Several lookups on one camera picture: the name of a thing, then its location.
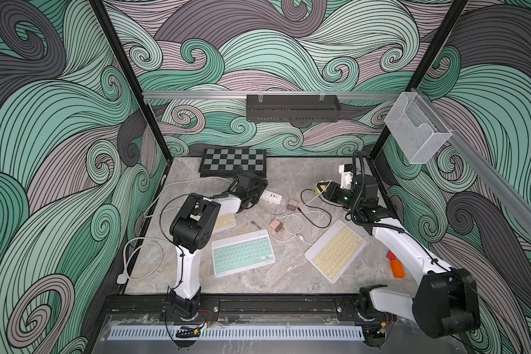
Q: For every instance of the white slotted cable duct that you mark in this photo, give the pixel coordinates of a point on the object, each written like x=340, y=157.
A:
x=239, y=332

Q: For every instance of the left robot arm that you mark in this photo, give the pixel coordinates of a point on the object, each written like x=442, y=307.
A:
x=193, y=226

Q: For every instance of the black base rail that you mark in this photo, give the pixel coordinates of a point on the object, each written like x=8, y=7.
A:
x=229, y=307

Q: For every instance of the black chessboard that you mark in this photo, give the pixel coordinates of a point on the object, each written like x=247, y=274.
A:
x=227, y=162

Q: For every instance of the green wireless keyboard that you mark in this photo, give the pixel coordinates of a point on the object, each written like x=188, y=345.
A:
x=240, y=253

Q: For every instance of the yellow keyboard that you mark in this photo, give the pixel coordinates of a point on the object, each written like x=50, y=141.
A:
x=224, y=222
x=335, y=250

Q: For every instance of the orange red tool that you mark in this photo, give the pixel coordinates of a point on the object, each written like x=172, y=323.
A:
x=397, y=269

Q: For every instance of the black wall tray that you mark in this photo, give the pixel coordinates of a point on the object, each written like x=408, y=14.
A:
x=300, y=109

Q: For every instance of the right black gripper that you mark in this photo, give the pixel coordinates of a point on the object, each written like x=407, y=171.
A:
x=334, y=192

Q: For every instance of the white power strip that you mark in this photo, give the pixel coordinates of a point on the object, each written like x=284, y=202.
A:
x=271, y=197

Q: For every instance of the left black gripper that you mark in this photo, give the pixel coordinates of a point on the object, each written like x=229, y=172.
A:
x=260, y=186

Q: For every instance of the pink charger adapter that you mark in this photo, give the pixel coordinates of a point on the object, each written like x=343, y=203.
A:
x=275, y=226
x=292, y=205

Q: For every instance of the red block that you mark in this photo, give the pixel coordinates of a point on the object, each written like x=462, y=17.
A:
x=391, y=256

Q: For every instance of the yellow charger adapter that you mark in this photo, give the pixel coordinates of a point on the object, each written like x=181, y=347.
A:
x=321, y=186

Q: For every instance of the clear plastic wall bin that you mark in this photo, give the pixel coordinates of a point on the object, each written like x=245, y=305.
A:
x=417, y=127

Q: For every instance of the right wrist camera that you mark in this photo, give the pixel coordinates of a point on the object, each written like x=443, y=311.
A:
x=347, y=173

